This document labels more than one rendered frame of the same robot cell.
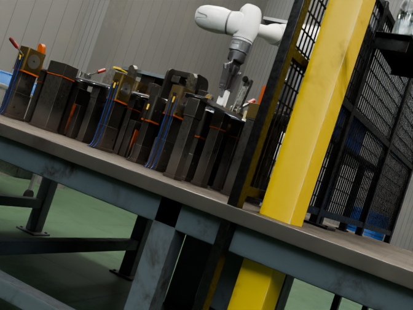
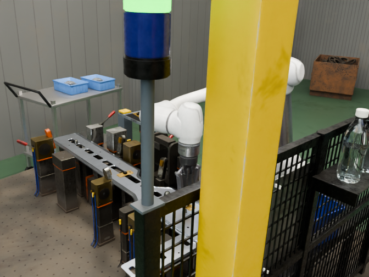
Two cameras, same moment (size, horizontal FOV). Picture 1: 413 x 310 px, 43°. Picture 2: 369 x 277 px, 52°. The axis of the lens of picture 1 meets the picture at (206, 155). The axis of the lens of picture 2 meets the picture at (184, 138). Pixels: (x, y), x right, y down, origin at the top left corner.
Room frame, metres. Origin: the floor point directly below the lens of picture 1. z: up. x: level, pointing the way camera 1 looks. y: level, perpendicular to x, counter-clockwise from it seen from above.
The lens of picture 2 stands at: (0.85, -0.31, 1.90)
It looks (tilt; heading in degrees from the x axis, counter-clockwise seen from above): 22 degrees down; 14
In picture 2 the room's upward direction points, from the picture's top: 2 degrees clockwise
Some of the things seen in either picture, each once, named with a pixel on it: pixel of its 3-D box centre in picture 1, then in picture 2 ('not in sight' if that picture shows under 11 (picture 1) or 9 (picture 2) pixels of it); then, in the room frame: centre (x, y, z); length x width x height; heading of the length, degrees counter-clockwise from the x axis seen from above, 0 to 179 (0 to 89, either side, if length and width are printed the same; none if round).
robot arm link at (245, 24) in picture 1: (244, 22); (187, 121); (2.22, 0.02, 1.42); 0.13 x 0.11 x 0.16; 73
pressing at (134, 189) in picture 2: (133, 93); (121, 173); (2.48, 0.42, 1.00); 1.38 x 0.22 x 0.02; 57
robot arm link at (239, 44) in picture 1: (239, 47); (189, 147); (2.22, 0.01, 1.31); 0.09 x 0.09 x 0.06
